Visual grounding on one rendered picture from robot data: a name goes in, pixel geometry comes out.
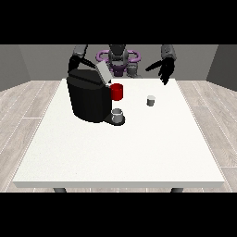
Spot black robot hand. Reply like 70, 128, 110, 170
67, 55, 99, 75
144, 56, 176, 86

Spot pale grey machine lid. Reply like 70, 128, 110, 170
94, 60, 113, 84

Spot small grey coffee pod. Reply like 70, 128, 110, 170
146, 94, 156, 107

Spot black coffee machine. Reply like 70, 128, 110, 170
66, 68, 126, 127

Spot red pod holder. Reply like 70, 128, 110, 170
110, 82, 124, 102

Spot grey robot trunk purple rings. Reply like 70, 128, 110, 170
95, 44, 143, 80

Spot small grey cup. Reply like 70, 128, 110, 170
111, 107, 125, 124

